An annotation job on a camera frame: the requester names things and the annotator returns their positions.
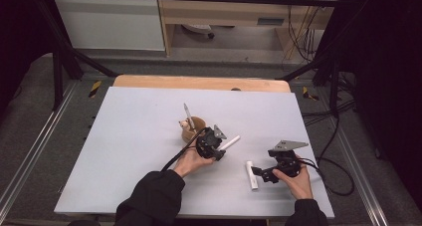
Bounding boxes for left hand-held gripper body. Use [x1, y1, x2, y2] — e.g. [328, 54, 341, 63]
[195, 123, 228, 160]

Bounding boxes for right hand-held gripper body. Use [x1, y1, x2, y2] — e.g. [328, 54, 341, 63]
[273, 139, 310, 178]

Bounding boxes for white tube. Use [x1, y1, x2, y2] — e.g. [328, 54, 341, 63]
[245, 159, 260, 191]

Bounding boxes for white pen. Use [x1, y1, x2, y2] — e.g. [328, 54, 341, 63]
[217, 134, 242, 152]

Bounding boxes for brown cup with bear figure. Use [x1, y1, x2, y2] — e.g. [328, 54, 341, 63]
[178, 115, 208, 144]

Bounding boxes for silver pen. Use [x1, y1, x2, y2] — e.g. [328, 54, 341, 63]
[182, 103, 197, 131]

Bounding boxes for person's right hand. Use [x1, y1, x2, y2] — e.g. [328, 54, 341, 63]
[272, 155, 315, 201]

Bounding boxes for person's left hand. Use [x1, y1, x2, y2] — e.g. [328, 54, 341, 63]
[172, 145, 215, 179]

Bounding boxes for yellow black floor tape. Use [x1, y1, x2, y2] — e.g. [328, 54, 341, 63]
[88, 80, 103, 99]
[302, 86, 319, 102]

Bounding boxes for white office chair base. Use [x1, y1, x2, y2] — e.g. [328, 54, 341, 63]
[181, 23, 216, 41]

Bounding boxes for light wooden desk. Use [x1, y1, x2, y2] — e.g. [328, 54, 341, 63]
[154, 0, 343, 59]

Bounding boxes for black curtain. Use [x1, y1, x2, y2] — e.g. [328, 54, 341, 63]
[326, 0, 422, 204]
[0, 0, 56, 120]

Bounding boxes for white cabinet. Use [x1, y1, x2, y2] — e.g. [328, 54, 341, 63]
[53, 0, 166, 52]

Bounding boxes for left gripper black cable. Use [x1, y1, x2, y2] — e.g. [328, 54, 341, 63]
[160, 127, 207, 172]

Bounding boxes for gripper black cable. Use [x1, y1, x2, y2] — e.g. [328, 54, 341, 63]
[160, 127, 207, 172]
[298, 156, 355, 197]

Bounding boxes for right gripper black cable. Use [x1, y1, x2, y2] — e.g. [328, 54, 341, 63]
[298, 156, 355, 197]

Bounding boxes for black floor cables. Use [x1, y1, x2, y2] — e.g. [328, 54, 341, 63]
[301, 71, 357, 128]

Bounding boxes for aluminium floor rail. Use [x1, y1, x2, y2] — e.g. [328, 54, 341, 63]
[333, 124, 390, 226]
[0, 81, 80, 214]

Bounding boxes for hanging cable bundle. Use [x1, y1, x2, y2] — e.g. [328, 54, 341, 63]
[286, 0, 324, 64]

